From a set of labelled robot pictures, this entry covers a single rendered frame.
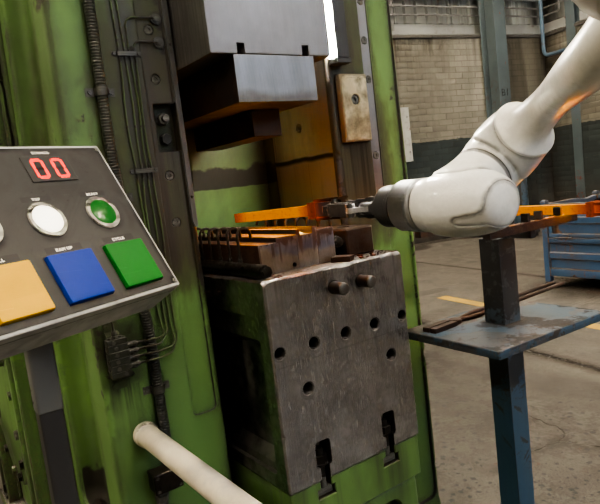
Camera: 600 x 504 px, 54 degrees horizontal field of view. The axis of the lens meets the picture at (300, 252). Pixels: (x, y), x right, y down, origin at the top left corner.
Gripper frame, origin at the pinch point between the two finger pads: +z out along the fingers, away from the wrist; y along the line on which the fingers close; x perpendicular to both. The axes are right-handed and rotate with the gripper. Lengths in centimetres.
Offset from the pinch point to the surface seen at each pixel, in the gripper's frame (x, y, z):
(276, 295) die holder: -15.7, -13.2, 3.4
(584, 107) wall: 62, 825, 401
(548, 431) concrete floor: -104, 127, 37
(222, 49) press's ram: 33.2, -14.7, 10.0
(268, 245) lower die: -6.4, -9.9, 9.5
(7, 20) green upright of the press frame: 51, -42, 62
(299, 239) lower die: -6.3, -1.9, 9.5
